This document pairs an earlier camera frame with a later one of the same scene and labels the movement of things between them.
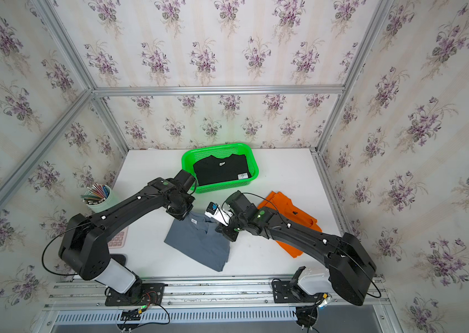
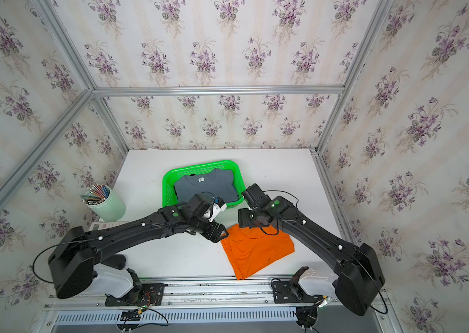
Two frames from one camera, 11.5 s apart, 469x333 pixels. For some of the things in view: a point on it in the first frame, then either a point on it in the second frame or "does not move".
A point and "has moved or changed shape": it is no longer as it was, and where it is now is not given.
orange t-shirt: [284, 206] has moved or changed shape
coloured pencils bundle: [95, 193] does not move
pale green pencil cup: [111, 200] does not move
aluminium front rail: [214, 296] does not move
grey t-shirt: [197, 236] to [216, 183]
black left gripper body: [184, 208] to [209, 231]
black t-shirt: [214, 168] has moved or changed shape
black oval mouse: [120, 258] does not move
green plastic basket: [193, 155] to [168, 195]
